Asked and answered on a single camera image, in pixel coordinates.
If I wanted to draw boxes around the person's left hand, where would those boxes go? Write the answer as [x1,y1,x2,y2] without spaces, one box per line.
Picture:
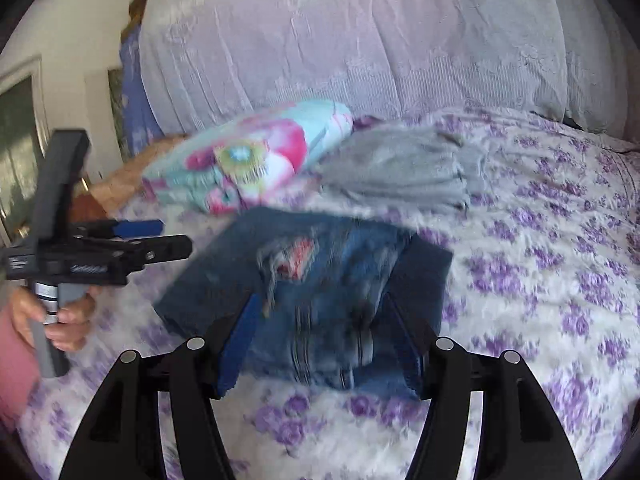
[9,287,97,353]

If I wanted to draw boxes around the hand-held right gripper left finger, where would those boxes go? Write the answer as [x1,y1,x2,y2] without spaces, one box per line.
[59,294,262,480]

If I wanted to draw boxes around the blue jeans pants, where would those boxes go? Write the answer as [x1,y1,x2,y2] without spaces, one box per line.
[152,205,454,402]

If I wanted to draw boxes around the grey folded garment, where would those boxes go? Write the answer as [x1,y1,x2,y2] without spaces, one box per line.
[317,125,488,213]

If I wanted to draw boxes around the framed wall picture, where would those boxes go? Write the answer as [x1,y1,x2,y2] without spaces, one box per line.
[106,67,132,161]

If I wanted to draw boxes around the floral purple bedsheet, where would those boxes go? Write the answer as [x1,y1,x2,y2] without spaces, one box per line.
[17,105,640,480]

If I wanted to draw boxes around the purple blue pillow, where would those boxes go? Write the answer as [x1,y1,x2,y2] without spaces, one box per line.
[119,25,166,158]

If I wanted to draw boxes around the person's left forearm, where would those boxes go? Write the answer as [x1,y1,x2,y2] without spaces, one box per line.
[0,304,42,433]

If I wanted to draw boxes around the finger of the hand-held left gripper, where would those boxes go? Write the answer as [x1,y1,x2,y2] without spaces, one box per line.
[112,219,164,239]
[140,234,194,264]

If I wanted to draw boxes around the colourful folded cloth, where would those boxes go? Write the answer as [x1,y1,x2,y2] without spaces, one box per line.
[141,100,355,217]

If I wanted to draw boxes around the white lace headboard cover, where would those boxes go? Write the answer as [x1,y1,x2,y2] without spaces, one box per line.
[139,0,640,137]

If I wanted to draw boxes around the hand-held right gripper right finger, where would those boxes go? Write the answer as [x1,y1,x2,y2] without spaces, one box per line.
[387,302,583,480]

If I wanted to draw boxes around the brown cloth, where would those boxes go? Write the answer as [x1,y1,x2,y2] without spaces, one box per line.
[72,132,188,226]

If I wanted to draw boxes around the framed wall mirror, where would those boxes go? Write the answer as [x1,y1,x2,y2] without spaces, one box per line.
[0,55,52,243]

